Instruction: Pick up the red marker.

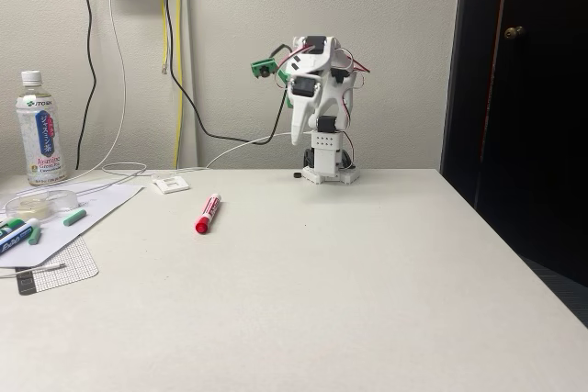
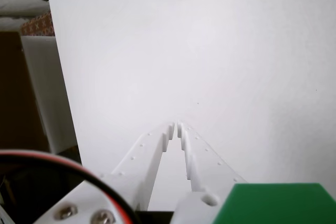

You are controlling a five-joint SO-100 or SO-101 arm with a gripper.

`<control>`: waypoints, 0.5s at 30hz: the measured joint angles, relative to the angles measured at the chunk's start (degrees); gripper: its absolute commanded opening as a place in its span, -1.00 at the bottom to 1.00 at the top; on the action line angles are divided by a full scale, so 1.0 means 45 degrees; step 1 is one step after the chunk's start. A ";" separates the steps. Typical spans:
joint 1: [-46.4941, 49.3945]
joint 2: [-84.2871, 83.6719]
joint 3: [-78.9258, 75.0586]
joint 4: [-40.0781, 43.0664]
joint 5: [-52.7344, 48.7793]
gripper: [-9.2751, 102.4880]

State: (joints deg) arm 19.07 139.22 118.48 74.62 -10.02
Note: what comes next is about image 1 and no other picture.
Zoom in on red Expo marker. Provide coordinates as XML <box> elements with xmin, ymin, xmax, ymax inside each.
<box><xmin>194</xmin><ymin>193</ymin><xmax>223</xmax><ymax>236</ymax></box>

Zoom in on green Expo marker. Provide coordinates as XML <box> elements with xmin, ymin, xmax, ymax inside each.
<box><xmin>0</xmin><ymin>217</ymin><xmax>27</xmax><ymax>238</ymax></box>

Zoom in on blue Expo marker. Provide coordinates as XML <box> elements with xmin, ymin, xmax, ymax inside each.
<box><xmin>0</xmin><ymin>218</ymin><xmax>41</xmax><ymax>256</ymax></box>

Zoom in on white square adapter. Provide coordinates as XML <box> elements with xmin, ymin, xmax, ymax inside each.
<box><xmin>150</xmin><ymin>174</ymin><xmax>191</xmax><ymax>195</ymax></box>

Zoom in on white paper sheet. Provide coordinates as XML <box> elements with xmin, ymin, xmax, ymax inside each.
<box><xmin>0</xmin><ymin>180</ymin><xmax>146</xmax><ymax>269</ymax></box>

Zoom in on dark door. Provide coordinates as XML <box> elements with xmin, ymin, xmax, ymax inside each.
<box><xmin>439</xmin><ymin>0</ymin><xmax>588</xmax><ymax>287</ymax></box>

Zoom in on clear plastic round dish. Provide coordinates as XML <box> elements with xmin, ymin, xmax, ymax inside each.
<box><xmin>3</xmin><ymin>187</ymin><xmax>80</xmax><ymax>220</ymax></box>

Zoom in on jasmine green tea bottle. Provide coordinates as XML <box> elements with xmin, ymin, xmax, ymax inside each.
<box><xmin>15</xmin><ymin>69</ymin><xmax>68</xmax><ymax>187</ymax></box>

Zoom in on green camera mount with camera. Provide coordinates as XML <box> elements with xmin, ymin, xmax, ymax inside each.
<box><xmin>249</xmin><ymin>55</ymin><xmax>296</xmax><ymax>111</ymax></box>

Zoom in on black camera cable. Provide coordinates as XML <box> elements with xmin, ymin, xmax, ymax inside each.
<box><xmin>158</xmin><ymin>0</ymin><xmax>291</xmax><ymax>146</ymax></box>

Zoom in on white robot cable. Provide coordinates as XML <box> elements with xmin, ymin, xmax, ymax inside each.
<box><xmin>146</xmin><ymin>132</ymin><xmax>298</xmax><ymax>177</ymax></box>

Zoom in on white wall conduit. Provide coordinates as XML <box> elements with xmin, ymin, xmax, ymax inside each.
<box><xmin>182</xmin><ymin>0</ymin><xmax>198</xmax><ymax>169</ymax></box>

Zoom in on yellow cable with plug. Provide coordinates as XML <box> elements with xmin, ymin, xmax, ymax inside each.
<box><xmin>157</xmin><ymin>0</ymin><xmax>170</xmax><ymax>75</ymax></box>

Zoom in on white cable with connector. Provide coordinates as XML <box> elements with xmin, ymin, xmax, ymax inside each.
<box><xmin>0</xmin><ymin>263</ymin><xmax>67</xmax><ymax>279</ymax></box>

